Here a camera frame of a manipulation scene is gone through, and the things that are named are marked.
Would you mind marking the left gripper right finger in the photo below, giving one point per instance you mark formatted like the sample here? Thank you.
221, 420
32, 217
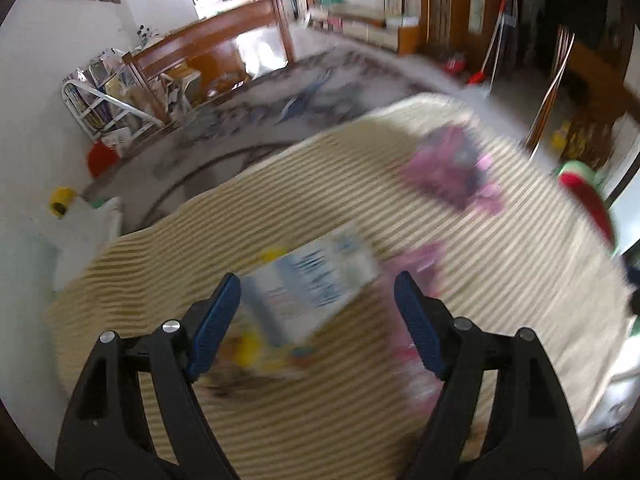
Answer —
530, 433

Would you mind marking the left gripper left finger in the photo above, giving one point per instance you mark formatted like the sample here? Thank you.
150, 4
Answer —
134, 414

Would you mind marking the white blue paper box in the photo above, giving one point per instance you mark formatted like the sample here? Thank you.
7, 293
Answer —
293, 296

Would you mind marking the pink plastic wrapper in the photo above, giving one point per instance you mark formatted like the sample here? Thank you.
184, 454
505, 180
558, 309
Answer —
450, 165

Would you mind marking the white plastic bag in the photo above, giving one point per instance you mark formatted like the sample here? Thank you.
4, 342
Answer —
80, 236

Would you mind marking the yellow tape roll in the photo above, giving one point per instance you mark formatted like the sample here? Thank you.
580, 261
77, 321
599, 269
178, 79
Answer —
60, 201

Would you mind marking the red small stool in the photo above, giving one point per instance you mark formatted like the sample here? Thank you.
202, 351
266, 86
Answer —
100, 159

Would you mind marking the dark wooden carved chair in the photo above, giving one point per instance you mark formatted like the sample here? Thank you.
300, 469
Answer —
605, 98

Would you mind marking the grey patterned table cover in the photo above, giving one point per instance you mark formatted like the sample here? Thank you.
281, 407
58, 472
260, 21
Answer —
223, 137

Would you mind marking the red broom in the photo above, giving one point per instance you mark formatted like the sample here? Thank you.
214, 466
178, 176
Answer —
493, 47

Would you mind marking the wooden sofa bench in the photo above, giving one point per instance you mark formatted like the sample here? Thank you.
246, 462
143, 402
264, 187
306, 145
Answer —
208, 46

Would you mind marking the wooden tv cabinet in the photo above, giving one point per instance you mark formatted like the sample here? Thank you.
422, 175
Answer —
390, 28

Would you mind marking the white wire magazine rack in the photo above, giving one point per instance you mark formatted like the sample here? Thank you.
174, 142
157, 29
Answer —
103, 96

